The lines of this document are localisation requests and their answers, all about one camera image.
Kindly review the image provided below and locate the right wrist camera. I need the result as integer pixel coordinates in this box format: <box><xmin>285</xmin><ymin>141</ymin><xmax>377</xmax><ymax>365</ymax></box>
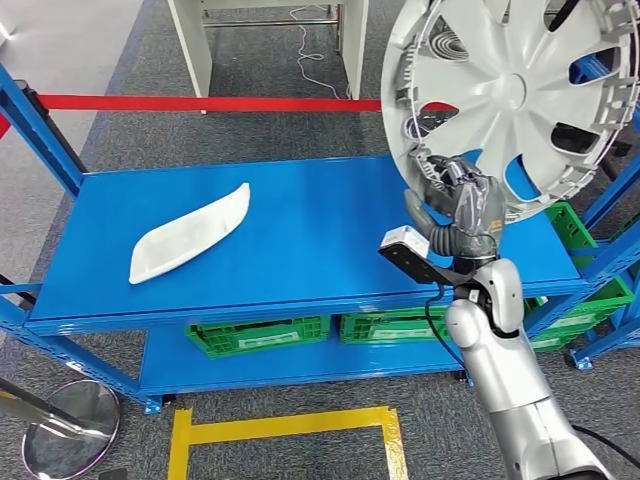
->
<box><xmin>378</xmin><ymin>225</ymin><xmax>469</xmax><ymax>287</ymax></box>

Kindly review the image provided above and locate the yellow floor tape square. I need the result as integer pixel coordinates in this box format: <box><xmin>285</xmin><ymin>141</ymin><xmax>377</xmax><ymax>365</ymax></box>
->
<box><xmin>167</xmin><ymin>406</ymin><xmax>410</xmax><ymax>480</ymax></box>

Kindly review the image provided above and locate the white floor cable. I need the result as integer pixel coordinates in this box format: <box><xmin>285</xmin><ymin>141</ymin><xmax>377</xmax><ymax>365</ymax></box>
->
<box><xmin>288</xmin><ymin>5</ymin><xmax>352</xmax><ymax>101</ymax></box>

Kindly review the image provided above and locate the blue steel shelf rack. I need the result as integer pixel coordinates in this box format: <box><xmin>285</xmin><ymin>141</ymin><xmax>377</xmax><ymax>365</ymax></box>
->
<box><xmin>0</xmin><ymin>62</ymin><xmax>591</xmax><ymax>415</ymax></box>
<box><xmin>522</xmin><ymin>52</ymin><xmax>640</xmax><ymax>372</ymax></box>

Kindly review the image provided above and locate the white desk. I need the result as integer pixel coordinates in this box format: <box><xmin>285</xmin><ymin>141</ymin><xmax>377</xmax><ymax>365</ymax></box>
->
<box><xmin>167</xmin><ymin>0</ymin><xmax>370</xmax><ymax>101</ymax></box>

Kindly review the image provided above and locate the green plastic crate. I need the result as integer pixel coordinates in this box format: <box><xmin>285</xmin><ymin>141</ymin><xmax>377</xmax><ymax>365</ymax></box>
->
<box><xmin>186</xmin><ymin>315</ymin><xmax>332</xmax><ymax>360</ymax></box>
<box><xmin>340</xmin><ymin>306</ymin><xmax>454</xmax><ymax>346</ymax></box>
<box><xmin>525</xmin><ymin>201</ymin><xmax>635</xmax><ymax>354</ymax></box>

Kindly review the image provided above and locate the silver plastic hubcap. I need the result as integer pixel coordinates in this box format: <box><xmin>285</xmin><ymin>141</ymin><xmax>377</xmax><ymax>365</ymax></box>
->
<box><xmin>380</xmin><ymin>0</ymin><xmax>640</xmax><ymax>227</ymax></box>

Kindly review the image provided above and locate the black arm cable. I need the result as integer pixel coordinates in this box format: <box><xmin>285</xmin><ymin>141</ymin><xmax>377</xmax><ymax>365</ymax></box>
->
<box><xmin>425</xmin><ymin>283</ymin><xmax>640</xmax><ymax>469</ymax></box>

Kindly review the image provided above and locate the transparent plastic wrap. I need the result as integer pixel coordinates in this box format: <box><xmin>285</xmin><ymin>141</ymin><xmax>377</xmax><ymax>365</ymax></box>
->
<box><xmin>452</xmin><ymin>173</ymin><xmax>507</xmax><ymax>260</ymax></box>

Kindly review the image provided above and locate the chrome stanchion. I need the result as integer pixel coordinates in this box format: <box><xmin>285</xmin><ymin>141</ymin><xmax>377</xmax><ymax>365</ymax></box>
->
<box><xmin>0</xmin><ymin>375</ymin><xmax>122</xmax><ymax>480</ymax></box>

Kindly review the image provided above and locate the white curved plastic part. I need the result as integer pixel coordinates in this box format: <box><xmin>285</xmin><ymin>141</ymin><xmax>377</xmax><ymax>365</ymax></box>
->
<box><xmin>128</xmin><ymin>182</ymin><xmax>251</xmax><ymax>286</ymax></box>

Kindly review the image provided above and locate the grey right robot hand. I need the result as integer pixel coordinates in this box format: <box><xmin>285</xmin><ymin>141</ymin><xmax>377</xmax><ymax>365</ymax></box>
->
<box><xmin>404</xmin><ymin>155</ymin><xmax>507</xmax><ymax>260</ymax></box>

